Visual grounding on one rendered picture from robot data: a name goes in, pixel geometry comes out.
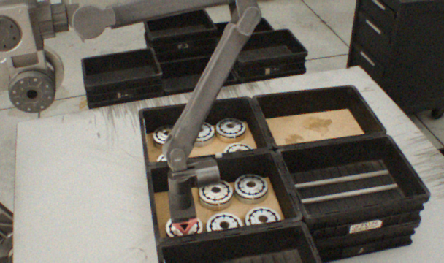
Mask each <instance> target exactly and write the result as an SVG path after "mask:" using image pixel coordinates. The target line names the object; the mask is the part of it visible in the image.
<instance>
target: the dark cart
mask: <svg viewBox="0 0 444 263"><path fill-rule="evenodd" d="M355 5H356V8H355V13H354V17H353V25H352V29H351V32H352V34H351V41H350V47H349V51H348V59H347V63H346V68H349V67H354V66H360V67H361V68H362V69H363V70H364V71H365V72H366V73H367V74H368V75H369V76H370V77H371V78H372V79H373V80H374V81H375V82H376V83H377V84H378V85H379V86H380V87H381V88H382V89H383V90H384V91H385V93H386V94H387V95H388V96H389V97H390V98H391V99H392V100H393V101H394V102H395V103H396V104H397V105H398V106H399V107H400V108H401V109H402V111H403V113H404V114H406V115H408V114H412V113H419V112H423V111H427V110H432V113H431V115H432V117H434V118H435V119H438V118H440V117H442V116H443V115H444V0H356V4H355Z"/></svg>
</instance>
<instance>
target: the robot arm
mask: <svg viewBox="0 0 444 263"><path fill-rule="evenodd" d="M224 4H228V6H229V13H230V16H231V19H230V21H229V23H228V25H226V27H225V29H224V32H223V36H222V37H221V40H220V42H219V44H218V46H217V47H216V49H215V51H214V52H213V54H212V56H211V59H210V61H209V63H208V65H207V67H206V69H204V71H203V73H202V76H201V77H200V79H199V82H198V84H197V86H196V88H195V90H194V91H193V92H192V94H191V97H190V99H189V100H188V103H187V105H186V106H185V109H184V111H183V113H181V115H180V117H179V119H178V120H177V122H176V124H175V125H174V127H173V129H172V132H171V133H169V134H168V135H167V137H166V139H165V141H164V144H163V146H162V153H163V156H164V158H165V159H166V160H167V163H168V164H169V167H170V168H171V170H170V171H169V173H168V177H169V190H168V197H169V198H168V203H169V212H170V217H171V223H172V225H173V226H174V227H175V228H176V229H178V230H179V231H180V232H181V233H182V234H183V235H185V234H188V232H190V230H191V228H192V227H193V226H194V225H195V224H196V223H197V216H196V206H195V201H194V196H193V193H191V178H192V181H193V182H194V185H196V187H197V188H201V187H205V186H211V185H215V184H219V183H220V182H221V178H220V172H219V169H218V167H217V163H216V161H215V160H214V159H213V158H212V157H207V158H200V159H188V157H189V156H190V154H191V151H192V149H193V148H194V147H193V145H194V144H195V143H196V140H197V138H198V136H199V133H200V129H201V127H202V125H203V123H204V121H205V118H207V116H208V114H209V112H210V110H211V108H212V105H213V103H214V101H215V100H216V98H217V96H218V95H219V93H220V91H221V89H222V87H223V84H224V83H225V81H226V78H227V77H228V75H229V74H230V72H231V69H232V67H233V66H234V64H235V62H236V60H237V58H238V55H239V54H240V51H241V50H242V48H243V47H244V46H245V45H246V43H247V42H248V40H249V38H250V36H251V34H252V33H253V30H254V28H255V27H256V25H258V24H259V22H261V19H262V12H261V10H260V9H259V7H258V4H257V2H256V0H131V1H123V2H122V3H118V4H110V5H107V6H106V8H105V9H101V8H100V7H98V6H95V5H92V4H85V5H82V6H81V7H80V6H79V3H75V4H69V5H65V2H63V3H56V4H51V3H50V0H48V1H37V0H28V1H27V7H28V13H29V16H30V17H29V19H30V22H31V27H32V29H33V35H34V41H35V44H36V48H37V52H39V50H44V43H45V39H49V38H55V37H56V33H58V32H64V31H69V25H70V26H71V27H72V28H73V30H74V32H75V33H76V34H77V35H78V36H79V38H80V39H81V41H82V42H83V43H85V40H88V39H93V38H96V37H98V36H100V35H101V34H102V33H103V31H104V29H105V28H108V27H110V26H111V29H114V28H120V27H124V26H130V25H134V24H138V23H141V22H145V21H149V20H155V19H159V18H165V17H169V16H175V15H179V14H180V13H184V12H190V11H194V10H198V9H205V8H209V7H215V6H220V5H224ZM184 223H188V226H187V228H186V230H183V228H182V227H181V226H180V224H184Z"/></svg>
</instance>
